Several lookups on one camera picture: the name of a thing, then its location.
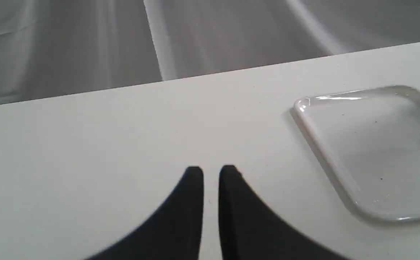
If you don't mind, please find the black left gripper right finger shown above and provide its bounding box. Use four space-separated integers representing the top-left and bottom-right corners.
218 165 343 260

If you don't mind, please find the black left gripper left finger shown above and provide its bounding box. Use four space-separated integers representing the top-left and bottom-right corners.
90 166 205 260

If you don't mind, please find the white plastic tray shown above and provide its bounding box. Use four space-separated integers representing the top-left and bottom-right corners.
293 85 420 222

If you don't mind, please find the grey backdrop cloth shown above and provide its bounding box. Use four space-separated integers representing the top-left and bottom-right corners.
0 0 420 105

